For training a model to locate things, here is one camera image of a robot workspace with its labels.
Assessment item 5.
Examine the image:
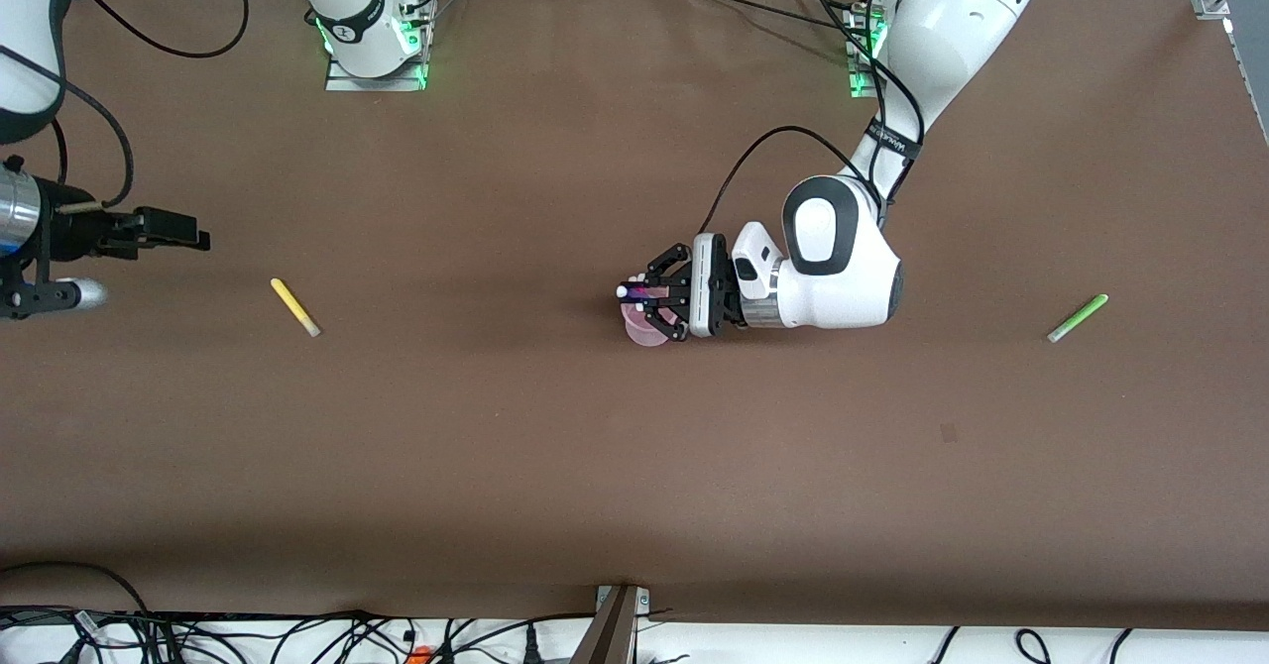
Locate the dark aluminium post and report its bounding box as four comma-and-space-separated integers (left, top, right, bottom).
570, 590, 637, 664

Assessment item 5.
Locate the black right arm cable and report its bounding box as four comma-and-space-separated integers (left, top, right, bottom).
0, 0, 249, 211

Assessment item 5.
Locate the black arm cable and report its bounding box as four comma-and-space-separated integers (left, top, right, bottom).
699, 0, 928, 239
0, 0, 249, 211

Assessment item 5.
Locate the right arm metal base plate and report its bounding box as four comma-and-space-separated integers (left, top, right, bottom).
325, 0, 429, 92

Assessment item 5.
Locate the white left gripper mount plate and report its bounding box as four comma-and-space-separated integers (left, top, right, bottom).
690, 233, 737, 340

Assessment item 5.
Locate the black arched floor cable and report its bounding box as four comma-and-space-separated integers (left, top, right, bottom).
0, 561, 150, 617

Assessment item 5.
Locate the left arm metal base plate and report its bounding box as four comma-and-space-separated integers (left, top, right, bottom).
848, 0, 888, 100

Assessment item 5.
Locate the yellow marker pen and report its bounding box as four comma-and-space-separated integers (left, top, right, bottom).
270, 277, 322, 338

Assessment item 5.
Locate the green marker pen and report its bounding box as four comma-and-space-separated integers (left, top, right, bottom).
1047, 293, 1109, 344

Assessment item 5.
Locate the pink plastic cup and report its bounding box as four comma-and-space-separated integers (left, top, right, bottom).
622, 273, 685, 347

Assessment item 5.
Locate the long black table cable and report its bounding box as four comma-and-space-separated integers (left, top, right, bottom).
677, 0, 873, 33

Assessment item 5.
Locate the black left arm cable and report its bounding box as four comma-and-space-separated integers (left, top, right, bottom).
699, 0, 928, 239

